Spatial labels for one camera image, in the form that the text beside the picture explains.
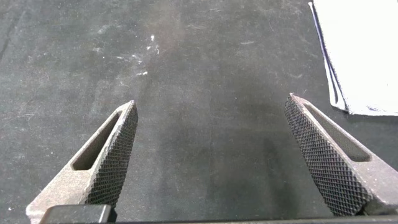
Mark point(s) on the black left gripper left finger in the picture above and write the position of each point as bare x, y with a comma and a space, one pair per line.
77, 186

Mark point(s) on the black table cloth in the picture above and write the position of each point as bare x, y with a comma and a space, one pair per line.
199, 93

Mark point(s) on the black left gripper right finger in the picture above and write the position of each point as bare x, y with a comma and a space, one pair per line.
342, 174

